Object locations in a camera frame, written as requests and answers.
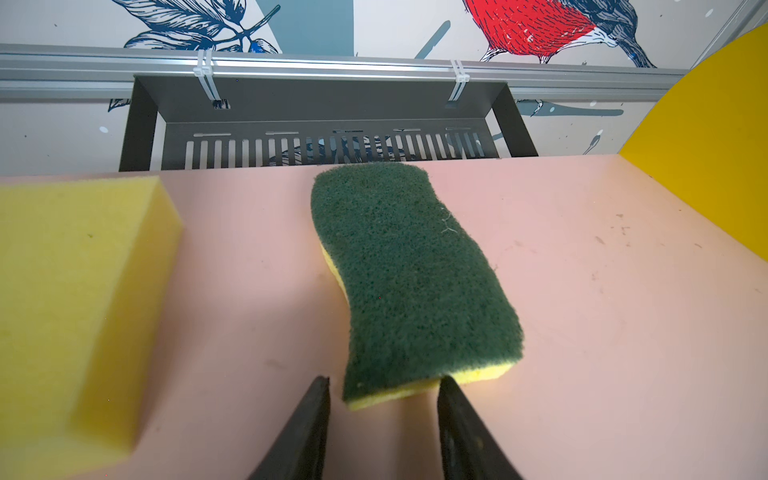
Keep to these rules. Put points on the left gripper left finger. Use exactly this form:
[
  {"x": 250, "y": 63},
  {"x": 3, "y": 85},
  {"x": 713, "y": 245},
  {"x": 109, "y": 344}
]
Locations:
[{"x": 298, "y": 452}]

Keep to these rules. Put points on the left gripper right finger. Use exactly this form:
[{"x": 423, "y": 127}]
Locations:
[{"x": 468, "y": 450}]

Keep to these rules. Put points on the dark green wavy sponge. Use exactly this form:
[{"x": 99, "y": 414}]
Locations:
[{"x": 424, "y": 301}]

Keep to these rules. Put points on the plain yellow sponge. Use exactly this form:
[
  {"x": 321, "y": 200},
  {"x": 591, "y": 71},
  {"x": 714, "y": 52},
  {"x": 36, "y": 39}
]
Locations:
[{"x": 84, "y": 271}]

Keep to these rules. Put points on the yellow shelf unit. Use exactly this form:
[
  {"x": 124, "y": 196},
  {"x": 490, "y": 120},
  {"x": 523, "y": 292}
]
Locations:
[{"x": 645, "y": 352}]

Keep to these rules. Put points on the black perforated metal tray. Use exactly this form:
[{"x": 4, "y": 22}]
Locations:
[{"x": 214, "y": 123}]

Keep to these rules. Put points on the horizontal aluminium frame bar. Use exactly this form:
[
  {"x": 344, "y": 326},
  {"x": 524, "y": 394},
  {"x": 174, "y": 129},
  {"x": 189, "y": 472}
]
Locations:
[{"x": 47, "y": 72}]

